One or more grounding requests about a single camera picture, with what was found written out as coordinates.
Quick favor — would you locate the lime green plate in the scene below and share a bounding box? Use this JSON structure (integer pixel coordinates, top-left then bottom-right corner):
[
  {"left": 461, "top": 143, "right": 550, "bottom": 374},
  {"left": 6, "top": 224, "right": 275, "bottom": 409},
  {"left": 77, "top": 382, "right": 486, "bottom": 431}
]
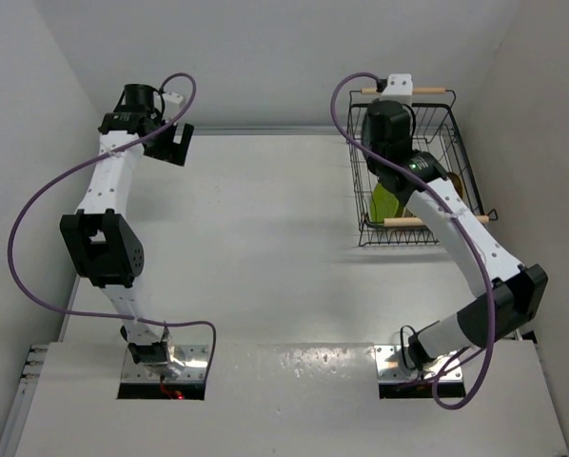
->
[{"left": 368, "top": 183, "right": 404, "bottom": 224}]

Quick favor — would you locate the yellow patterned plate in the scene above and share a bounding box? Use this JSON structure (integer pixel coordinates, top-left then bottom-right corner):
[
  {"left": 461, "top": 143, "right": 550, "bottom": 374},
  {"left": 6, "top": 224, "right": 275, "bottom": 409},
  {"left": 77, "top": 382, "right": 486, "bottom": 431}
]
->
[{"left": 446, "top": 172, "right": 464, "bottom": 199}]

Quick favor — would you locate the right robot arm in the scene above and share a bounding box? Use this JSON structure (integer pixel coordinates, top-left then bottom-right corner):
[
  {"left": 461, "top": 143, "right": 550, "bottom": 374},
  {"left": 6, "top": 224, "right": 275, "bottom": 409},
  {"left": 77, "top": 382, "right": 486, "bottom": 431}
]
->
[{"left": 361, "top": 99, "right": 548, "bottom": 369}]

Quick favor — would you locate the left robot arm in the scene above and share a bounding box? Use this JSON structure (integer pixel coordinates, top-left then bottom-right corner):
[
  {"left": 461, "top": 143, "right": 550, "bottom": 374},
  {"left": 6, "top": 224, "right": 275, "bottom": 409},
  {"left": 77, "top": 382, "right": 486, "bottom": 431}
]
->
[{"left": 60, "top": 84, "right": 194, "bottom": 379}]

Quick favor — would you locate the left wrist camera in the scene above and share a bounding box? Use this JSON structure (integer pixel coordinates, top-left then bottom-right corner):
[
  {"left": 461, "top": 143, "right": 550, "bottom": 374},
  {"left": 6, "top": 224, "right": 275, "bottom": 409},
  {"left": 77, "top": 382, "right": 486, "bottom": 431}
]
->
[{"left": 161, "top": 91, "right": 186, "bottom": 109}]

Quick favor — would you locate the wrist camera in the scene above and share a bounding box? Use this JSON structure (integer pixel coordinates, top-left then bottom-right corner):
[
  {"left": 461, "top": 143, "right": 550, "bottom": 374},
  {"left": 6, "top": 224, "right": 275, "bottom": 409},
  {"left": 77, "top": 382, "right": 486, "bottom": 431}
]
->
[
  {"left": 378, "top": 73, "right": 414, "bottom": 106},
  {"left": 161, "top": 91, "right": 186, "bottom": 109}
]

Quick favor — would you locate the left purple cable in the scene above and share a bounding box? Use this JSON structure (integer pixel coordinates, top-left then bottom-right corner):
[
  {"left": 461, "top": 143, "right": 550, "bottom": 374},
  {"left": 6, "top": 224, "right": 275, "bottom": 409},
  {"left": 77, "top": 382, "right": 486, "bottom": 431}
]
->
[{"left": 7, "top": 72, "right": 218, "bottom": 377}]

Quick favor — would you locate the black wire dish rack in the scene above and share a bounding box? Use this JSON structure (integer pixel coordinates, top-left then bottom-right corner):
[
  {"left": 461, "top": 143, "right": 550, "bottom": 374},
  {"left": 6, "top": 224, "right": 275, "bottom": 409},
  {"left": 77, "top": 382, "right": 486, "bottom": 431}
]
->
[{"left": 348, "top": 89, "right": 499, "bottom": 247}]

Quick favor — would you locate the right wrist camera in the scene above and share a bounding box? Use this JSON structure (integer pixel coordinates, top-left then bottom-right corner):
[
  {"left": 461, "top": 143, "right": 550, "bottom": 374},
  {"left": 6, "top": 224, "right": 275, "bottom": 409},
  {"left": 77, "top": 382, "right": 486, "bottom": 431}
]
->
[{"left": 378, "top": 73, "right": 414, "bottom": 106}]

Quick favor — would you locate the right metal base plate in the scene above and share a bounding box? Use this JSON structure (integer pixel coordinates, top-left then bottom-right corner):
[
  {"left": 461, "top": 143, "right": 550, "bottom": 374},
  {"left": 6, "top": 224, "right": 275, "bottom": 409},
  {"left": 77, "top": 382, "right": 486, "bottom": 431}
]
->
[{"left": 374, "top": 345, "right": 462, "bottom": 385}]

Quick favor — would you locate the metal base plate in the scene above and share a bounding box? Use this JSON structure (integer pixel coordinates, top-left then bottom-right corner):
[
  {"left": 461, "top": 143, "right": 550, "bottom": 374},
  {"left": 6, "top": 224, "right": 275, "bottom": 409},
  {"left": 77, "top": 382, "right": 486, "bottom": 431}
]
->
[
  {"left": 374, "top": 345, "right": 462, "bottom": 385},
  {"left": 120, "top": 345, "right": 209, "bottom": 384}
]

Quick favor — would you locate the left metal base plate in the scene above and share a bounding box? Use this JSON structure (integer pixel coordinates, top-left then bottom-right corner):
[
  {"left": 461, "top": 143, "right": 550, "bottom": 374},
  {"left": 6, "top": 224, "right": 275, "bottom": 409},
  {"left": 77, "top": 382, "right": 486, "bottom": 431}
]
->
[{"left": 120, "top": 345, "right": 209, "bottom": 384}]

